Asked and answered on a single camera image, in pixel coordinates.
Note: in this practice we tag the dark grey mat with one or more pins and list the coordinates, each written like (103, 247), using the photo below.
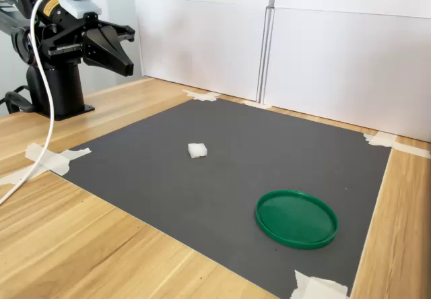
(168, 194)

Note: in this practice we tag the round green lid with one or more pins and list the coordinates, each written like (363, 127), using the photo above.
(296, 218)

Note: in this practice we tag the white partition panel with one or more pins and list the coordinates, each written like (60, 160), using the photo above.
(202, 43)
(353, 60)

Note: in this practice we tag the small white plastic terminal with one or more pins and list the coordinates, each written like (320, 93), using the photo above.
(197, 150)

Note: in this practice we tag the white masking tape piece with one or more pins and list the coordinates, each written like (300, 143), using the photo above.
(380, 139)
(54, 159)
(316, 287)
(257, 104)
(202, 95)

